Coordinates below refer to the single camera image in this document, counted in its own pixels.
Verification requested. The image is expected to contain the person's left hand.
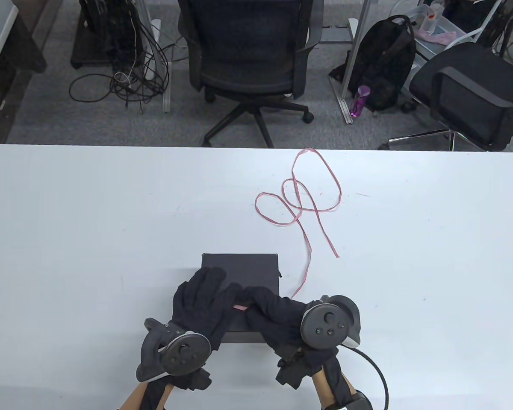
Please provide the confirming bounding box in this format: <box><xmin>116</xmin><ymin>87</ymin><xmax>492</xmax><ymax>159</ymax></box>
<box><xmin>167</xmin><ymin>268</ymin><xmax>243</xmax><ymax>391</ymax></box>

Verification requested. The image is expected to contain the person's right hand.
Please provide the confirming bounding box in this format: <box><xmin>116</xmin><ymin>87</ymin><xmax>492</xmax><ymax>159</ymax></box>
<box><xmin>239</xmin><ymin>286</ymin><xmax>340</xmax><ymax>389</ymax></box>

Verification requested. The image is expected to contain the black gift box base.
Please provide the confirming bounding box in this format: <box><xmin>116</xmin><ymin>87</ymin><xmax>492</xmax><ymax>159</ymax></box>
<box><xmin>220</xmin><ymin>332</ymin><xmax>268</xmax><ymax>345</ymax></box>

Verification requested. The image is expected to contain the black gift box lid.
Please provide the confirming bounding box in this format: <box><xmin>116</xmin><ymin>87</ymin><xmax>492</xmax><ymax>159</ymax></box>
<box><xmin>201</xmin><ymin>253</ymin><xmax>282</xmax><ymax>334</ymax></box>

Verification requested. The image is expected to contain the pink bow ribbon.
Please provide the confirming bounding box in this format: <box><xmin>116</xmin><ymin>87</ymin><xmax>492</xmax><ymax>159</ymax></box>
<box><xmin>232</xmin><ymin>148</ymin><xmax>342</xmax><ymax>311</ymax></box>

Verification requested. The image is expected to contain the person's left forearm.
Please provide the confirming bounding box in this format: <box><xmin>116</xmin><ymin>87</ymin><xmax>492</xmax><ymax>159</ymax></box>
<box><xmin>120</xmin><ymin>380</ymin><xmax>171</xmax><ymax>410</ymax></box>

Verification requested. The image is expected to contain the person's right forearm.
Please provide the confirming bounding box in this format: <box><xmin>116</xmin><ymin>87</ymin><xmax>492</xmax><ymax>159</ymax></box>
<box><xmin>312</xmin><ymin>369</ymin><xmax>360</xmax><ymax>410</ymax></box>

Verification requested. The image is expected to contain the grey right hand controller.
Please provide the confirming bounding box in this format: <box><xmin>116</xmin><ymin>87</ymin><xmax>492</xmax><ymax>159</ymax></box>
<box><xmin>300</xmin><ymin>296</ymin><xmax>362</xmax><ymax>351</ymax></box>

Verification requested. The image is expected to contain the grey hand controller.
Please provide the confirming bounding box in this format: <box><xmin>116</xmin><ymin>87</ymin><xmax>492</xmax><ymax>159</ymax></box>
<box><xmin>300</xmin><ymin>296</ymin><xmax>362</xmax><ymax>351</ymax></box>
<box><xmin>136</xmin><ymin>317</ymin><xmax>211</xmax><ymax>383</ymax></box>

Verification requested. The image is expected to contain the grey left hand controller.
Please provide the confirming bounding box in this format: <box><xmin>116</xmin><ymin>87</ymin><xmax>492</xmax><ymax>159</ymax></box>
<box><xmin>136</xmin><ymin>317</ymin><xmax>211</xmax><ymax>383</ymax></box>

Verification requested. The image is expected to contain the white desk leg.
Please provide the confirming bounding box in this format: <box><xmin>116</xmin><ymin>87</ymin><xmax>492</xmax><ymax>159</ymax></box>
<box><xmin>137</xmin><ymin>0</ymin><xmax>172</xmax><ymax>114</ymax></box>
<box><xmin>319</xmin><ymin>0</ymin><xmax>374</xmax><ymax>125</ymax></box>

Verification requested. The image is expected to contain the purple water bottle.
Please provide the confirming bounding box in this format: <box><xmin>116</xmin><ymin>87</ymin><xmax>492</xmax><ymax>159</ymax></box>
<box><xmin>350</xmin><ymin>85</ymin><xmax>371</xmax><ymax>119</ymax></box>

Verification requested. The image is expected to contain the black mesh office chair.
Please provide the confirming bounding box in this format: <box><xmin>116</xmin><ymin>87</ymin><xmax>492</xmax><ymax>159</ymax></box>
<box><xmin>177</xmin><ymin>0</ymin><xmax>324</xmax><ymax>149</ymax></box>

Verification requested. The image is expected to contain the black backpack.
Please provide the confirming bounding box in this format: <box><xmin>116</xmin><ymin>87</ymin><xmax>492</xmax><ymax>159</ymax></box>
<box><xmin>329</xmin><ymin>16</ymin><xmax>417</xmax><ymax>112</ymax></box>

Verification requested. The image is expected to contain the white power strip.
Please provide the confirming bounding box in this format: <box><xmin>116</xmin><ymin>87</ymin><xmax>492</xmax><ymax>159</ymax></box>
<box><xmin>144</xmin><ymin>19</ymin><xmax>162</xmax><ymax>80</ymax></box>

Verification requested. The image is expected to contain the black computer tower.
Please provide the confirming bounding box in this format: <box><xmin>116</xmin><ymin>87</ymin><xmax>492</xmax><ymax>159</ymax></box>
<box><xmin>71</xmin><ymin>0</ymin><xmax>146</xmax><ymax>70</ymax></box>

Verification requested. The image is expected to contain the black chair with chrome base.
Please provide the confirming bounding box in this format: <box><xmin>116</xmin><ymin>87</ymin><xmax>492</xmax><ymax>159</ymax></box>
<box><xmin>378</xmin><ymin>42</ymin><xmax>513</xmax><ymax>152</ymax></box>

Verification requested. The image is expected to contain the dark desk with white top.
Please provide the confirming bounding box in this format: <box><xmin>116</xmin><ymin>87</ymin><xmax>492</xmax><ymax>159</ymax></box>
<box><xmin>0</xmin><ymin>0</ymin><xmax>47</xmax><ymax>144</ymax></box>

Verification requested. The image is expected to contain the pink cloth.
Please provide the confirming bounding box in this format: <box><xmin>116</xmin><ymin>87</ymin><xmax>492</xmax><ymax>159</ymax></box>
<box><xmin>419</xmin><ymin>30</ymin><xmax>459</xmax><ymax>45</ymax></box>

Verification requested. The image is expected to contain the clear plastic bin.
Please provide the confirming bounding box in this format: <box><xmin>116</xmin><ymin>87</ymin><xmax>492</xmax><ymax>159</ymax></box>
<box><xmin>413</xmin><ymin>0</ymin><xmax>473</xmax><ymax>47</ymax></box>

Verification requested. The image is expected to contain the black right wrist bracket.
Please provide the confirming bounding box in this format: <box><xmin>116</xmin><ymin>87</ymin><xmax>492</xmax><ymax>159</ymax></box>
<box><xmin>276</xmin><ymin>359</ymin><xmax>308</xmax><ymax>389</ymax></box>

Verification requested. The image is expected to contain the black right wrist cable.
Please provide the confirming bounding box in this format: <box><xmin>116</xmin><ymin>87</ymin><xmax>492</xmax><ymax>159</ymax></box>
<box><xmin>340</xmin><ymin>347</ymin><xmax>389</xmax><ymax>410</ymax></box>

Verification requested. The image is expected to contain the tangle of black cables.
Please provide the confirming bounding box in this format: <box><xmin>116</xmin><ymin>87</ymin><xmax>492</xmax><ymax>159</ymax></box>
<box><xmin>68</xmin><ymin>0</ymin><xmax>171</xmax><ymax>115</ymax></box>

